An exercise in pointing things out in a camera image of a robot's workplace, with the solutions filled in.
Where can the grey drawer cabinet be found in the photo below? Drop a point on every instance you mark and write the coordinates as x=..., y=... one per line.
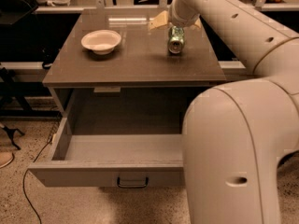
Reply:
x=134, y=62

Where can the long grey background bench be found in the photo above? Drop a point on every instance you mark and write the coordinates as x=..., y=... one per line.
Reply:
x=18, y=67

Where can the open grey top drawer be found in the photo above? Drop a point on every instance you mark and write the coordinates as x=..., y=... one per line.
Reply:
x=132, y=135

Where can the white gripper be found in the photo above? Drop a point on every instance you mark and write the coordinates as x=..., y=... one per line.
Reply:
x=178, y=20

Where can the black stand leg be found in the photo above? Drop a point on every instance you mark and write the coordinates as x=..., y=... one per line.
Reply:
x=10, y=133

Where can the white bowl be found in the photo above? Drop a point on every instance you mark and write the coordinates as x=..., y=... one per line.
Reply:
x=101, y=42

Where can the black drawer handle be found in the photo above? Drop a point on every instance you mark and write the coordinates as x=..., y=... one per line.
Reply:
x=132, y=184

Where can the green soda can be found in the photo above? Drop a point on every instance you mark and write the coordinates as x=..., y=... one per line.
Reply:
x=176, y=40

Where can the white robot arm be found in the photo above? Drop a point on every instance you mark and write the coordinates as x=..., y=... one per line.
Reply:
x=234, y=135

